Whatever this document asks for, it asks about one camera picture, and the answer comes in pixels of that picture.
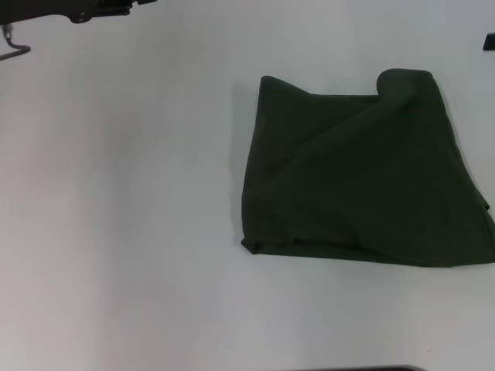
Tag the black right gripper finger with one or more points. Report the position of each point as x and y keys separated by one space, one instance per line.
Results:
x=490 y=41

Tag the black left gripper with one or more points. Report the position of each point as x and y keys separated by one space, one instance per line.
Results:
x=42 y=9

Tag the dark green FREE t-shirt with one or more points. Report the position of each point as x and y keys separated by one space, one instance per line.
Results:
x=348 y=174

